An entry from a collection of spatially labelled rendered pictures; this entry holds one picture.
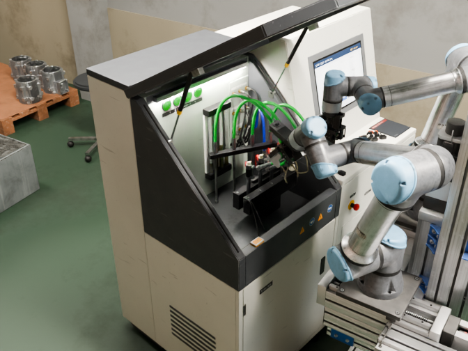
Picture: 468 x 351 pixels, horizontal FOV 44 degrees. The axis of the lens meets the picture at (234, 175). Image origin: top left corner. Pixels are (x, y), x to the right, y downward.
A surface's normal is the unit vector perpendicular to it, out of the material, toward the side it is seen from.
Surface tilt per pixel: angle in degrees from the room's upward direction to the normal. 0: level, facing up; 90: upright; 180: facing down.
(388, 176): 83
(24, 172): 90
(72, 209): 0
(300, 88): 76
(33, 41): 90
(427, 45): 90
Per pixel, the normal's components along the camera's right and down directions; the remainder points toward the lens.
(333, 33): 0.71, 0.15
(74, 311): 0.00, -0.85
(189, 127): 0.73, 0.36
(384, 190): -0.86, 0.17
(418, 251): -0.55, 0.44
